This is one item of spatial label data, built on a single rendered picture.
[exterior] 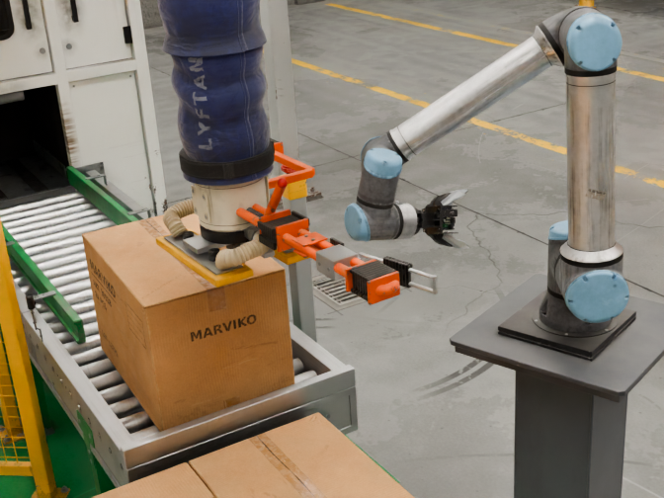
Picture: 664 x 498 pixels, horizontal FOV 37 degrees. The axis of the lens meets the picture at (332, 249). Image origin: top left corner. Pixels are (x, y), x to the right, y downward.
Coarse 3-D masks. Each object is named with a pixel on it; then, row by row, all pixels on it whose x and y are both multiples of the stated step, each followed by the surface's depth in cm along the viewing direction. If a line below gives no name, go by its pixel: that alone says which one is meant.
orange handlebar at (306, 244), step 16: (288, 160) 268; (288, 176) 256; (304, 176) 258; (240, 208) 236; (256, 208) 237; (256, 224) 229; (288, 240) 218; (304, 240) 215; (320, 240) 215; (304, 256) 214; (336, 272) 204; (384, 288) 193
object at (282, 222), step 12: (264, 216) 225; (276, 216) 227; (288, 216) 228; (300, 216) 225; (264, 228) 222; (276, 228) 219; (288, 228) 220; (300, 228) 222; (264, 240) 224; (276, 240) 221
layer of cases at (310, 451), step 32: (320, 416) 276; (224, 448) 265; (256, 448) 264; (288, 448) 263; (320, 448) 263; (352, 448) 262; (160, 480) 254; (192, 480) 253; (224, 480) 252; (256, 480) 251; (288, 480) 250; (320, 480) 250; (352, 480) 249; (384, 480) 248
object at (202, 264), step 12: (156, 240) 254; (168, 240) 252; (180, 240) 251; (168, 252) 250; (180, 252) 245; (192, 252) 243; (216, 252) 237; (192, 264) 238; (204, 264) 236; (204, 276) 234; (216, 276) 231; (228, 276) 231; (240, 276) 232; (252, 276) 234
